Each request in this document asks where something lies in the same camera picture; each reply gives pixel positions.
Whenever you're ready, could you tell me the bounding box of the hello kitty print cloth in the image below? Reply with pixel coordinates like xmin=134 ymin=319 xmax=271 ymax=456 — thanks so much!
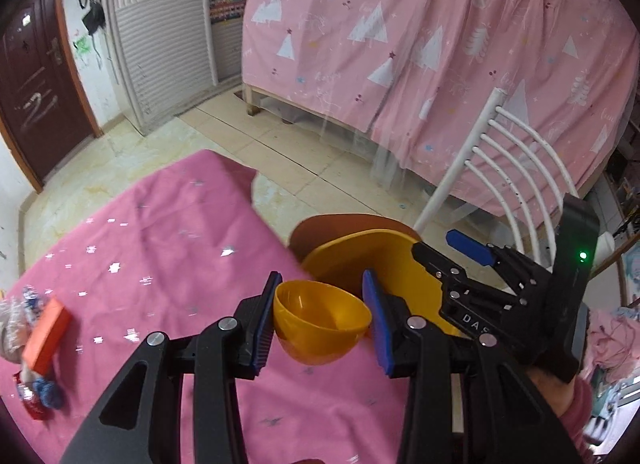
xmin=1 ymin=287 xmax=50 ymax=363

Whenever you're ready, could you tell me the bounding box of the blue knitted sock ball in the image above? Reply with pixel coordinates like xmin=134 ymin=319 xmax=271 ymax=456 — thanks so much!
xmin=32 ymin=377 xmax=64 ymax=410

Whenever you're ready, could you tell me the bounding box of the pink star tablecloth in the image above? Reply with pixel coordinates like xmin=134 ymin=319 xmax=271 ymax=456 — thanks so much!
xmin=1 ymin=150 xmax=407 ymax=463

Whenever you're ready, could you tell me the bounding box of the orange rectangular box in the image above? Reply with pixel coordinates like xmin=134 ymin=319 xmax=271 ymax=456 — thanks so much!
xmin=22 ymin=299 xmax=72 ymax=375

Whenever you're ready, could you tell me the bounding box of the dark brown door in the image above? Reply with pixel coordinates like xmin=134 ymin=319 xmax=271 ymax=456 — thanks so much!
xmin=1 ymin=0 xmax=103 ymax=192

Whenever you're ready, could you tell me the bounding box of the yellow plastic trash bin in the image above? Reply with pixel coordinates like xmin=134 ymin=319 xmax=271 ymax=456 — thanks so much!
xmin=302 ymin=229 xmax=459 ymax=335

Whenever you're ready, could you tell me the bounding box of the white louvered wardrobe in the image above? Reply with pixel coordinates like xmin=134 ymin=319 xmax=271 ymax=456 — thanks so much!
xmin=103 ymin=0 xmax=243 ymax=135

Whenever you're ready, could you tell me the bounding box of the pink tree-print bed curtain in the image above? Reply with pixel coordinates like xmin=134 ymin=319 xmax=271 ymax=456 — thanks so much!
xmin=242 ymin=0 xmax=639 ymax=188

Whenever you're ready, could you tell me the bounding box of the person's right hand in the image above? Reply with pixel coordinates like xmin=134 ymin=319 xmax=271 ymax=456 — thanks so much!
xmin=526 ymin=368 xmax=591 ymax=432

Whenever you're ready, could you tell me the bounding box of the red white snack wrapper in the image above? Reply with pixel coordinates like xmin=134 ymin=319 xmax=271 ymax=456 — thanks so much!
xmin=13 ymin=373 xmax=50 ymax=421

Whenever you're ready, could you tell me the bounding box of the orange plastic bowl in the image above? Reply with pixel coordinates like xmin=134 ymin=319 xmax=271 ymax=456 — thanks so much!
xmin=273 ymin=280 xmax=372 ymax=366

